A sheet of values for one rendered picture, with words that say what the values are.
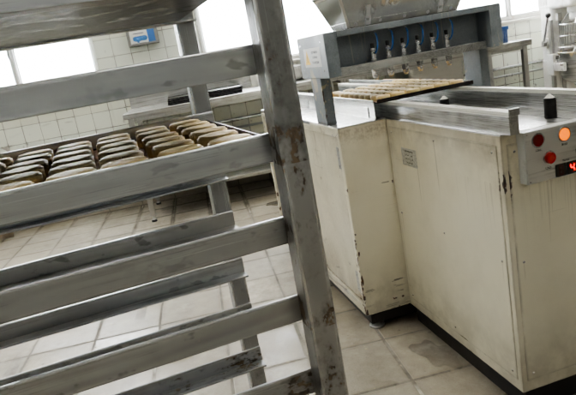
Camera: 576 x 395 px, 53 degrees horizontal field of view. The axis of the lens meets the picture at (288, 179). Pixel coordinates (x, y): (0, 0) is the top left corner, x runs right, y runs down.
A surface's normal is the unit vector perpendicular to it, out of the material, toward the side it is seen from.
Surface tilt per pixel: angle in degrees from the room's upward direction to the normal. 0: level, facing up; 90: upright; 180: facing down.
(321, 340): 90
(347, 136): 90
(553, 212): 90
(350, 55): 90
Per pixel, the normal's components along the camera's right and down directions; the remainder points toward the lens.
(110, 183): 0.33, 0.15
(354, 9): 0.31, 0.56
